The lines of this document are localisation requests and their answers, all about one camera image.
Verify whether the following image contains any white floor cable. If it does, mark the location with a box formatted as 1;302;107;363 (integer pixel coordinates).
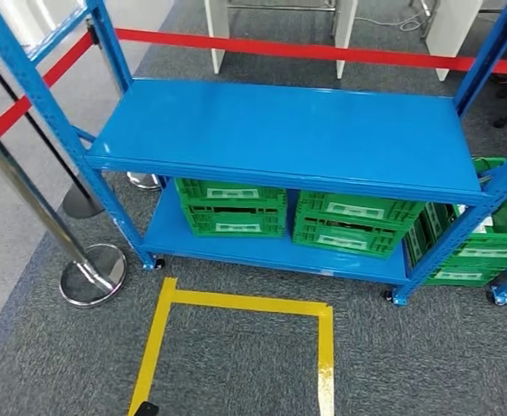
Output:
354;8;430;34

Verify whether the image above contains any red barrier belt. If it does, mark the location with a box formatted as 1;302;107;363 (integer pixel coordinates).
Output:
114;27;507;77
0;31;96;140

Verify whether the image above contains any white desk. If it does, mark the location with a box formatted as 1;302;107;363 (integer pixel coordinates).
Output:
424;0;483;82
204;0;359;81

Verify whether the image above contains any yellow tape square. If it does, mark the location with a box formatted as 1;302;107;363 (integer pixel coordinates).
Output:
127;276;336;416

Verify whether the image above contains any black stanchion post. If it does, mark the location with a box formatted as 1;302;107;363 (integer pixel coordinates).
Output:
0;41;115;220

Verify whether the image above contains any chrome stanchion post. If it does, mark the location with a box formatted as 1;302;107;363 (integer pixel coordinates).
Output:
0;120;127;309
86;16;163;192

